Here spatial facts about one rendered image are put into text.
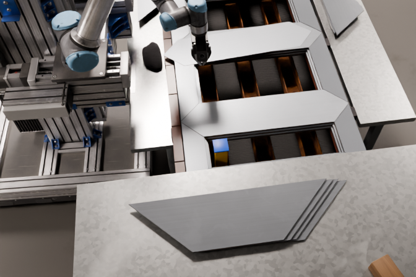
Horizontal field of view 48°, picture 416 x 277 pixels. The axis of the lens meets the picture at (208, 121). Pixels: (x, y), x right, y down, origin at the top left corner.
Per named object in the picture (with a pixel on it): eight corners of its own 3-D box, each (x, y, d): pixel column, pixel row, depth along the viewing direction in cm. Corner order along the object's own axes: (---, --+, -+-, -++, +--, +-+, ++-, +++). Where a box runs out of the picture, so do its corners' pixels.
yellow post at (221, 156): (225, 164, 209) (225, 141, 193) (227, 174, 206) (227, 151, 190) (214, 166, 209) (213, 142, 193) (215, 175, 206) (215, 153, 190)
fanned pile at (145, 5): (156, -20, 285) (156, -26, 282) (161, 24, 262) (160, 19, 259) (136, -18, 285) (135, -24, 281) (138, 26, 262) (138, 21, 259)
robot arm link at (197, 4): (182, -2, 187) (201, -9, 189) (184, 18, 196) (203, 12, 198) (190, 10, 183) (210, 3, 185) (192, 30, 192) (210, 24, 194)
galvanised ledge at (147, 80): (158, -27, 294) (157, -30, 291) (174, 148, 218) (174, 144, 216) (125, -24, 293) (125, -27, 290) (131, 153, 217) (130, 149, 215)
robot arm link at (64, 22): (84, 28, 196) (75, 2, 185) (93, 48, 189) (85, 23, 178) (56, 36, 194) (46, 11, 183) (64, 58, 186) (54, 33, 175)
